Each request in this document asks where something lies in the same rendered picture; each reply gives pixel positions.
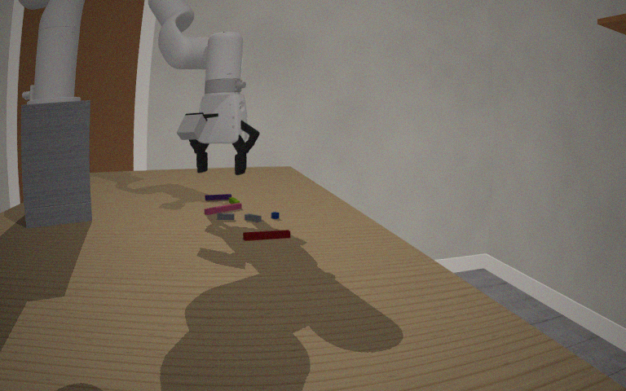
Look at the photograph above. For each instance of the purple rod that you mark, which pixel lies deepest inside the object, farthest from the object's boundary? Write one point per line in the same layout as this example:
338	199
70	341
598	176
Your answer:
217	197

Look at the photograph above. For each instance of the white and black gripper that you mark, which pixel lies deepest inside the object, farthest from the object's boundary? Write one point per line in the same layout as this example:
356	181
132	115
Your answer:
225	128

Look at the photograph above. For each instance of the pink rod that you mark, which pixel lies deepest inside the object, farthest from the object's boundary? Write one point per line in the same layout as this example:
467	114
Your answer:
223	208

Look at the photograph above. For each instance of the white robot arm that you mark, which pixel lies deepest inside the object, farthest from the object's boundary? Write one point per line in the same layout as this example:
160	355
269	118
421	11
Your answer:
57	45

